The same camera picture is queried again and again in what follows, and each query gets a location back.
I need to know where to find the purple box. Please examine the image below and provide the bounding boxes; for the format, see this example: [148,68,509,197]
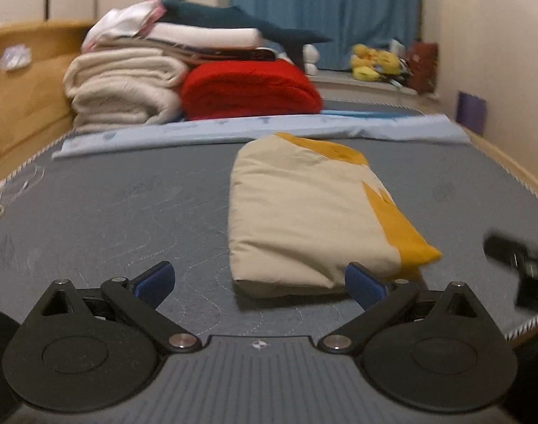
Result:
[455,91,487,137]

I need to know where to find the wooden bed side rail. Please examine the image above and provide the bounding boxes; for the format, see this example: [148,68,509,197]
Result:
[461,126,538,208]

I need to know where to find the white charging cable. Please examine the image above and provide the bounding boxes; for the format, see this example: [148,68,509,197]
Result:
[0,165,47,199]

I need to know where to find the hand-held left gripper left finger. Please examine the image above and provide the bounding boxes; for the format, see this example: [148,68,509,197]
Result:
[40,260,203,355]

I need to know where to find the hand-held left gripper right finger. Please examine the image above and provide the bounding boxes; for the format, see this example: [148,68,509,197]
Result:
[317,261,486,355]

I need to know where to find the white tissue pack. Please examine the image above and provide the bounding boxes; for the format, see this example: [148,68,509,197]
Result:
[0,44,32,72]

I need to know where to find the dark red bag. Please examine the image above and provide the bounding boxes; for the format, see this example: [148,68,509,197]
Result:
[406,41,440,94]

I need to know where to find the yellow plush toy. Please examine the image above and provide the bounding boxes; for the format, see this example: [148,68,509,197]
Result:
[376,48,403,76]
[352,44,380,81]

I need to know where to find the cream folded quilt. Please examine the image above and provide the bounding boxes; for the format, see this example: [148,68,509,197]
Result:
[62,48,190,133]

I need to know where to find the white folded pillow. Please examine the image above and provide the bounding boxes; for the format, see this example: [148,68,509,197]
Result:
[148,22,264,50]

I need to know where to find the red folded blanket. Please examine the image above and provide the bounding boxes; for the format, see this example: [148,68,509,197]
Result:
[180,59,323,121]

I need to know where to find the dark teal shark plush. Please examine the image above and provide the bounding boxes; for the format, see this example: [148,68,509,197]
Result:
[161,0,334,69]

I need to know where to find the wooden headboard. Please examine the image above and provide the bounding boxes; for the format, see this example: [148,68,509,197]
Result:
[0,20,97,186]

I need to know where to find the blue curtain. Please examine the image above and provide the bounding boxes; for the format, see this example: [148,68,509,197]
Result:
[229,0,424,71]

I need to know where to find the beige and yellow hooded jacket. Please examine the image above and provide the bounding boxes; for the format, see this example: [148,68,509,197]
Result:
[228,131,443,296]

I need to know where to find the grey quilted mattress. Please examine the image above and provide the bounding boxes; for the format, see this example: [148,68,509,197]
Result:
[0,99,538,341]

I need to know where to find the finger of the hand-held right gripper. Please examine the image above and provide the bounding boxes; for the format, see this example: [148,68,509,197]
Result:
[483,234,531,271]

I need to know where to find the white plush toy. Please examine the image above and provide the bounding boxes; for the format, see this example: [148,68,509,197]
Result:
[302,44,319,75]

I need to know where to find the white window sill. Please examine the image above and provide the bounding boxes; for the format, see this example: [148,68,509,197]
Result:
[306,68,442,102]

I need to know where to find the white and pink cloth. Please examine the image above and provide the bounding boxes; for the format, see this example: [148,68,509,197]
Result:
[81,0,166,51]

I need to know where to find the light blue folded sheet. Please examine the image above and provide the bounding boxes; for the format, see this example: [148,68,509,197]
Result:
[52,114,473,160]

